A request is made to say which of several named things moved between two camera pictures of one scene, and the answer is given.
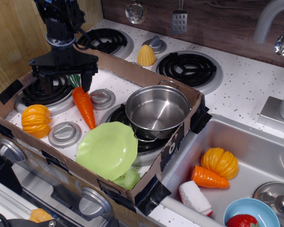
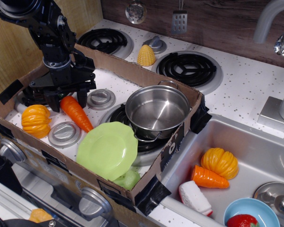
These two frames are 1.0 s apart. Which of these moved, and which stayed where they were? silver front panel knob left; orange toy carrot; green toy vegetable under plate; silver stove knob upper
Moved: orange toy carrot
Stayed: silver stove knob upper; silver front panel knob left; green toy vegetable under plate
